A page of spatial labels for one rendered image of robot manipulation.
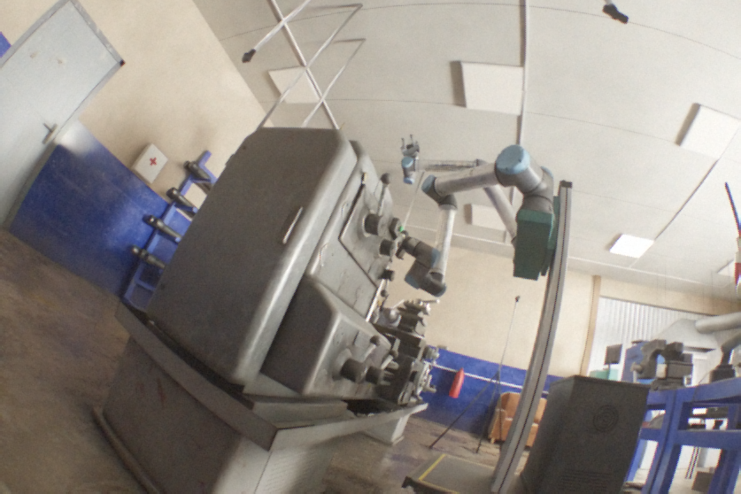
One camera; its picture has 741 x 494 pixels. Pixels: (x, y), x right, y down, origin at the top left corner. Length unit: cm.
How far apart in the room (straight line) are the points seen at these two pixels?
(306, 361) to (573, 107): 324
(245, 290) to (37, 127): 319
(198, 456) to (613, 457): 132
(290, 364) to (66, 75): 349
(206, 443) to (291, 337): 39
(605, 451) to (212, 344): 131
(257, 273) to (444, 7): 268
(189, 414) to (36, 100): 327
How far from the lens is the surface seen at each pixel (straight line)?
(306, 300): 85
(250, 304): 80
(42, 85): 375
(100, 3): 410
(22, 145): 369
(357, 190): 101
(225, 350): 82
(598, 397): 132
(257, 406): 89
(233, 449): 89
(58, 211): 384
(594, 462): 134
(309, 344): 81
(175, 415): 103
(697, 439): 153
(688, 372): 186
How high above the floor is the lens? 69
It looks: 24 degrees up
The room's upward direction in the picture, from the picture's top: 23 degrees clockwise
